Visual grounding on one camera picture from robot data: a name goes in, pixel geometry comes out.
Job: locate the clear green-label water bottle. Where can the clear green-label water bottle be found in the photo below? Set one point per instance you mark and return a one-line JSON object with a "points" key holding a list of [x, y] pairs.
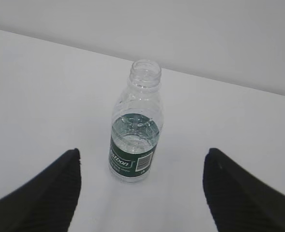
{"points": [[136, 123]]}

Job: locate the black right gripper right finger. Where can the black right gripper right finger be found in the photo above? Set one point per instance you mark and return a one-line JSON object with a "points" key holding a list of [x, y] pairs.
{"points": [[238, 201]]}

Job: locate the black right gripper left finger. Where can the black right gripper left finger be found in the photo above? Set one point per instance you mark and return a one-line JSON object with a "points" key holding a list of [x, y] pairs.
{"points": [[47, 202]]}

